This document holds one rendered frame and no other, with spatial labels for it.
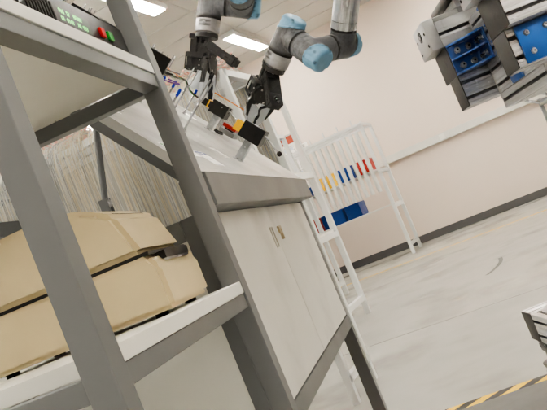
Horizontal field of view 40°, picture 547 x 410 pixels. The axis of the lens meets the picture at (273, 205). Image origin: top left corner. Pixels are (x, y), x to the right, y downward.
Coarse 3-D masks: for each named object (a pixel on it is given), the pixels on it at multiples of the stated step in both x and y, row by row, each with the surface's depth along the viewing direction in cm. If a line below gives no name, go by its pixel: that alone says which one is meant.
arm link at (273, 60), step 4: (268, 48) 219; (268, 52) 218; (272, 52) 216; (268, 56) 218; (272, 56) 217; (276, 56) 216; (280, 56) 216; (268, 60) 218; (272, 60) 217; (276, 60) 217; (280, 60) 217; (284, 60) 217; (288, 60) 218; (268, 64) 218; (272, 64) 217; (276, 64) 217; (280, 64) 217; (284, 64) 218; (288, 64) 219; (276, 68) 218; (280, 68) 218; (284, 68) 219
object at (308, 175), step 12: (288, 120) 554; (300, 144) 553; (276, 156) 502; (300, 156) 553; (312, 168) 555; (312, 180) 552; (324, 204) 550; (336, 228) 552; (324, 240) 515; (336, 240) 550; (348, 264) 548; (360, 288) 547; (360, 300) 535
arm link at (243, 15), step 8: (224, 0) 228; (256, 0) 228; (224, 8) 229; (232, 8) 226; (248, 8) 225; (256, 8) 228; (232, 16) 232; (240, 16) 231; (248, 16) 231; (256, 16) 230
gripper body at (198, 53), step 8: (200, 32) 229; (192, 40) 233; (200, 40) 231; (216, 40) 234; (192, 48) 232; (200, 48) 231; (192, 56) 230; (200, 56) 229; (208, 56) 228; (216, 56) 233; (184, 64) 230; (192, 64) 230; (200, 64) 230; (208, 64) 228; (216, 64) 234; (208, 72) 230
